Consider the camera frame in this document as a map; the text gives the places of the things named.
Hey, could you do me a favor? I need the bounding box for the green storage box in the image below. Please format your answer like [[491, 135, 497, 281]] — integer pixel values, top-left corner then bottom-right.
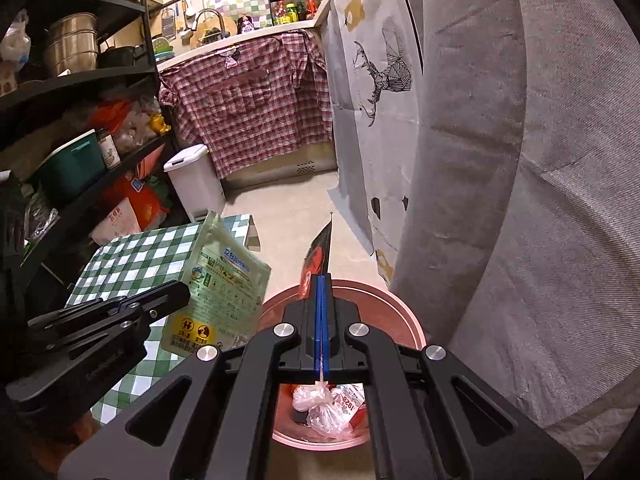
[[37, 130, 107, 201]]

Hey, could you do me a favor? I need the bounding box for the beige cabinet base panel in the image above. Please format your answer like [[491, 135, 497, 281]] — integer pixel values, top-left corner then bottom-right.
[[222, 140, 338, 191]]

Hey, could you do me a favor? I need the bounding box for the red plaid shirt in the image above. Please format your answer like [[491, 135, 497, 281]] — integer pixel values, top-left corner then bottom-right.
[[159, 30, 335, 180]]

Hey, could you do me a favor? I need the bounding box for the grey curtain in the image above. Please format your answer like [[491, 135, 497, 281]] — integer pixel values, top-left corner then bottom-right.
[[390, 0, 640, 461]]

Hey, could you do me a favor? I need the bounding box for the white countertop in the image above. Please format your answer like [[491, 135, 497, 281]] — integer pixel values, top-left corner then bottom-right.
[[155, 0, 351, 73]]

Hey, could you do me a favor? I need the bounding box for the pink plastic bin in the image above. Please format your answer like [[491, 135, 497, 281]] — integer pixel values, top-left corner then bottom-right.
[[257, 279, 427, 448]]

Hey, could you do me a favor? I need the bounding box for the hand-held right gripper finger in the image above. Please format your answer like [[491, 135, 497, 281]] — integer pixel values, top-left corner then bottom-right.
[[320, 274, 586, 480], [57, 274, 322, 480]]

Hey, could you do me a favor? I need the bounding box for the black spice rack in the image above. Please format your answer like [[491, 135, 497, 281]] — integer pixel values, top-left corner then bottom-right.
[[266, 0, 328, 26]]

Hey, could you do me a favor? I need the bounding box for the white plastic bag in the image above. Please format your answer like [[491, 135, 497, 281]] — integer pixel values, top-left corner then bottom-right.
[[0, 10, 31, 66]]

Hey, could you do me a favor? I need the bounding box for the red cardboard box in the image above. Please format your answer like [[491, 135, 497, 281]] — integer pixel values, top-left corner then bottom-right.
[[340, 384, 366, 428]]

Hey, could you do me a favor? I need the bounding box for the tin can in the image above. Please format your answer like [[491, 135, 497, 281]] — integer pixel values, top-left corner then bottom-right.
[[97, 130, 122, 170]]

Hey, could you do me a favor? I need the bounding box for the black cooking pot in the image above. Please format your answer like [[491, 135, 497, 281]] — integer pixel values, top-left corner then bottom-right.
[[97, 46, 138, 68]]

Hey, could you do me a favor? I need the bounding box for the white pedal bin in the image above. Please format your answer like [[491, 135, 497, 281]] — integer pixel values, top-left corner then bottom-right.
[[164, 144, 227, 221]]

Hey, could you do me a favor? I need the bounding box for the green checkered tablecloth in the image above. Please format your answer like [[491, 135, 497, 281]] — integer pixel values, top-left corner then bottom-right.
[[65, 214, 256, 426]]

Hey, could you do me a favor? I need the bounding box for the orange rice bag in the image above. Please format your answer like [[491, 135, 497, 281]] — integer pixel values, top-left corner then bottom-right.
[[90, 172, 171, 246]]

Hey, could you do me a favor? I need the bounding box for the steel pot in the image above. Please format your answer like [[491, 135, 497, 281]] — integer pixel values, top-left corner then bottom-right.
[[44, 12, 99, 76]]

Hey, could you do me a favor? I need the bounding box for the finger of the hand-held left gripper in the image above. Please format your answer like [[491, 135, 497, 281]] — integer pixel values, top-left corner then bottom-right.
[[32, 314, 151, 356], [27, 280, 192, 333]]

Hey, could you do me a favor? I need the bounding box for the clear plastic bag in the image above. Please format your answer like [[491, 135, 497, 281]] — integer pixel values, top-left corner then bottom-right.
[[291, 381, 361, 440]]

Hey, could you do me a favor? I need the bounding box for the orange plastic bag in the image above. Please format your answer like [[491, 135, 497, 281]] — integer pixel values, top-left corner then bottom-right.
[[90, 100, 133, 133]]

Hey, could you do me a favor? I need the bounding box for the black red snack packet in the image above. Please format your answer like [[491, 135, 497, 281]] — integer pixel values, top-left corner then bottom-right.
[[298, 214, 335, 303]]

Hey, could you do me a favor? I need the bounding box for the green detergent pouch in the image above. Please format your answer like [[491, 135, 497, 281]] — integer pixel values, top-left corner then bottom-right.
[[161, 210, 272, 358]]

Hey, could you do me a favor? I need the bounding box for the deer print cloth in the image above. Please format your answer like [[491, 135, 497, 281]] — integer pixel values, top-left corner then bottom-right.
[[325, 0, 426, 286]]

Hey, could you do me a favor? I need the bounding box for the steel faucet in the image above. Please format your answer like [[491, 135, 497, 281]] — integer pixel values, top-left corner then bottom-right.
[[194, 8, 224, 43]]

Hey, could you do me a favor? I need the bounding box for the black shelf rack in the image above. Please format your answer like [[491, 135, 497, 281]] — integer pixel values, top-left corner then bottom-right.
[[0, 0, 173, 301]]

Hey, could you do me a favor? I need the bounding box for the white garlic bag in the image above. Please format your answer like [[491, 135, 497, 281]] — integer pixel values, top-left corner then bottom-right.
[[112, 105, 161, 148]]

